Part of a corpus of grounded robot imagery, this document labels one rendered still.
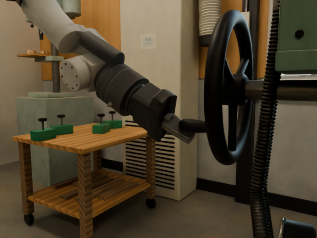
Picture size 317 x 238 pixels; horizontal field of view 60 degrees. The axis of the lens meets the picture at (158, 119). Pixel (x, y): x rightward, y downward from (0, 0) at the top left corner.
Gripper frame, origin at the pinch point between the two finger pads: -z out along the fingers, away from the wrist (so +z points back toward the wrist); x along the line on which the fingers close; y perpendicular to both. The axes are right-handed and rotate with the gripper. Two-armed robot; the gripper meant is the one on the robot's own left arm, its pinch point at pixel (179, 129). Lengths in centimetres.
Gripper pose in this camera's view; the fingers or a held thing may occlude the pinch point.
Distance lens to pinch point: 50.5
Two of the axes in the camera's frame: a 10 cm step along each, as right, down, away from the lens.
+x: 0.4, -5.7, -8.2
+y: 6.5, -6.1, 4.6
